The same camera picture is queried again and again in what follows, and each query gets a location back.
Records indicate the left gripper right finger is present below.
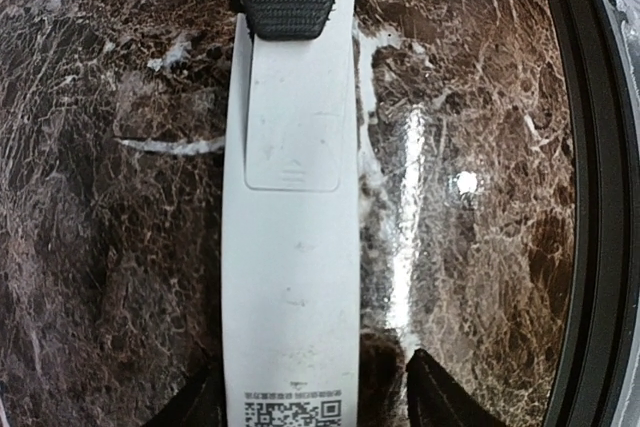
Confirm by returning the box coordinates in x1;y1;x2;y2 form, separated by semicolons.
406;348;500;427

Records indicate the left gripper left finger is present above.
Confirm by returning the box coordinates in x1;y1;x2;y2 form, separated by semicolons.
144;364;223;427

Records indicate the white battery cover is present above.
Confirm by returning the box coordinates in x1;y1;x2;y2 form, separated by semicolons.
245;0;357;192

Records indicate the white remote control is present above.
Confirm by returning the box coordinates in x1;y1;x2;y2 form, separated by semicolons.
221;14;360;426

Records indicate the black front rail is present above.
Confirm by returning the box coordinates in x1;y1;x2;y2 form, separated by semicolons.
545;0;639;426

